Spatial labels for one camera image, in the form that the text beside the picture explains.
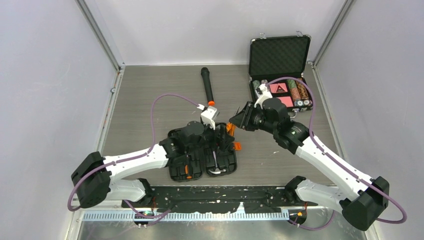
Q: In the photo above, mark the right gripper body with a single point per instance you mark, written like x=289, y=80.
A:
x=256, y=120

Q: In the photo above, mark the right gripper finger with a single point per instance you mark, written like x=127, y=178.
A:
x=250, y=106
x=240, y=120

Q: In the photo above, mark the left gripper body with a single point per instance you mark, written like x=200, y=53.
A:
x=211, y=138

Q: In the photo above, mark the orange handled pliers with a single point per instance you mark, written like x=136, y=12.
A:
x=230, y=127

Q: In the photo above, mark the black tool kit case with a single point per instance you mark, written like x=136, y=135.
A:
x=203, y=155

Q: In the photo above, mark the claw hammer black handle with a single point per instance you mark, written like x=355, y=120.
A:
x=216, y=170

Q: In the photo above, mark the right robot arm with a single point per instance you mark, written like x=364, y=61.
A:
x=357, y=196

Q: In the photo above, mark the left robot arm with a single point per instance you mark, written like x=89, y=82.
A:
x=100, y=178

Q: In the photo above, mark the open poker chip case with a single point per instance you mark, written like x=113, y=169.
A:
x=279, y=62

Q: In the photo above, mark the black microphone orange end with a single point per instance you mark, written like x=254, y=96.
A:
x=205, y=74

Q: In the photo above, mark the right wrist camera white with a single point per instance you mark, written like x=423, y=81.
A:
x=263, y=94

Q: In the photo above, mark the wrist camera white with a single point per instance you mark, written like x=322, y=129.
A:
x=263, y=94
x=208, y=115

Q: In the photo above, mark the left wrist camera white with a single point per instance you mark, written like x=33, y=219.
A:
x=208, y=115

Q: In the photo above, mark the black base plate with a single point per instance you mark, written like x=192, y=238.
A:
x=218, y=199

